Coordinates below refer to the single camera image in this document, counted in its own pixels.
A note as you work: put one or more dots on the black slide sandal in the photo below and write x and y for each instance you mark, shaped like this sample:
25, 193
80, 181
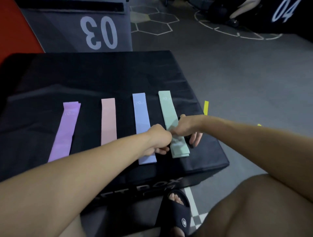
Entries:
174, 214

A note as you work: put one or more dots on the red foam mat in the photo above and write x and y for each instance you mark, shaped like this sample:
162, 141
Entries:
14, 31

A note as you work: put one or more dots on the black numbered plyo box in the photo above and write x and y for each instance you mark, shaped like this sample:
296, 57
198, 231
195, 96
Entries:
300, 24

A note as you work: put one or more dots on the grey numbered plyo box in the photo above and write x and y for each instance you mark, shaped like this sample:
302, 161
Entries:
63, 31

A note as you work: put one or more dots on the pink resistance band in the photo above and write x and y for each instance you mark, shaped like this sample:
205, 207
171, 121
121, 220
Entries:
108, 122

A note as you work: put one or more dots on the person's left hand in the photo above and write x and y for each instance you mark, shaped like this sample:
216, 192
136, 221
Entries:
157, 138

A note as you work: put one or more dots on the person's right leg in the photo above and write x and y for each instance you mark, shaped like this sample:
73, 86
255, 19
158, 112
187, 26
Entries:
259, 210

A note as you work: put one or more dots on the person's left fingers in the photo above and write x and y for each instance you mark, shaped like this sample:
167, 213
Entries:
161, 150

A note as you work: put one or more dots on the black soft plyo box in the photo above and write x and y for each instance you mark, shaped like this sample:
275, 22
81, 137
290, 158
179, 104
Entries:
102, 73

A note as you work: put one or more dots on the person's right hand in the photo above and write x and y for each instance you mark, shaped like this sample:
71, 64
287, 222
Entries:
189, 125

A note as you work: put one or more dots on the purple resistance band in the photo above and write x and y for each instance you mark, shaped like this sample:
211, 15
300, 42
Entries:
64, 131

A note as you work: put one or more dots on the person's right forearm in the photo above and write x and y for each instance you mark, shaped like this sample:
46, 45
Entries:
256, 146

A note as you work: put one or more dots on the person's right fingers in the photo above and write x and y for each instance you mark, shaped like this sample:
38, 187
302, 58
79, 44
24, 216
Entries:
196, 139

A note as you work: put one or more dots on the person's bare foot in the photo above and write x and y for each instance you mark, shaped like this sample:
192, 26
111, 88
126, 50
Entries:
176, 199

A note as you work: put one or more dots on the person's left forearm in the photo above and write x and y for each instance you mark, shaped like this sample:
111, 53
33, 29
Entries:
73, 175

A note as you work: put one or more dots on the blue resistance band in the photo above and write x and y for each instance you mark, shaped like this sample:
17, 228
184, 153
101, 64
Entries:
141, 114

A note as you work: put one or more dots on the green resistance band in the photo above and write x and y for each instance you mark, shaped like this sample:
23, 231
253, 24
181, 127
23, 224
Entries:
167, 109

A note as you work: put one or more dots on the person's leg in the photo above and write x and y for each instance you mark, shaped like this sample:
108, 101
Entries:
259, 210
72, 228

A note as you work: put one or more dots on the person's left leg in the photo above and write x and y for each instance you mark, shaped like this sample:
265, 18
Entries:
72, 228

